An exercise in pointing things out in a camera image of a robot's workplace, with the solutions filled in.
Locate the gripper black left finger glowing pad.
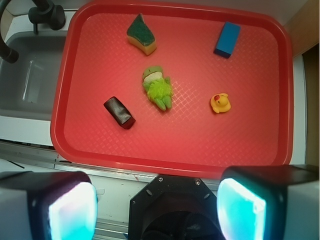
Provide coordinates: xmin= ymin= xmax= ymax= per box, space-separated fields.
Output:
xmin=0 ymin=171 xmax=98 ymax=240

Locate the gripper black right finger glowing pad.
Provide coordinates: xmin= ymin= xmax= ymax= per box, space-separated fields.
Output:
xmin=217 ymin=164 xmax=320 ymax=240

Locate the green and yellow sponge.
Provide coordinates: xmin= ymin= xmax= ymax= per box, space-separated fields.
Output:
xmin=126 ymin=13 xmax=157 ymax=56

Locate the black rectangular block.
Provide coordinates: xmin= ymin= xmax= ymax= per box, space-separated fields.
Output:
xmin=103 ymin=96 xmax=136 ymax=130

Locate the yellow rubber duck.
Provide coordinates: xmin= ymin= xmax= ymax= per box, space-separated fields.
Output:
xmin=210 ymin=93 xmax=231 ymax=114

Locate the grey plastic sink basin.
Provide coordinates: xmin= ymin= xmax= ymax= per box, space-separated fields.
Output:
xmin=0 ymin=31 xmax=67 ymax=121

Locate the green plush frog toy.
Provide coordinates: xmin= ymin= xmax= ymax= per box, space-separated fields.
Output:
xmin=142 ymin=65 xmax=174 ymax=111

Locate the red plastic tray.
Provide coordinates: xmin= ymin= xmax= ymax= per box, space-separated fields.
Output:
xmin=50 ymin=0 xmax=294 ymax=179

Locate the blue rectangular block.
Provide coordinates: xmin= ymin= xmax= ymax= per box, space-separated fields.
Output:
xmin=213 ymin=22 xmax=241 ymax=59

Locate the grey curved faucet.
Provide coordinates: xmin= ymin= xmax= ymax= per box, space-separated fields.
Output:
xmin=0 ymin=0 xmax=66 ymax=64

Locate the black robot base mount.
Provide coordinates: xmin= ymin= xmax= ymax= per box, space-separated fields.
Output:
xmin=128 ymin=175 xmax=225 ymax=240

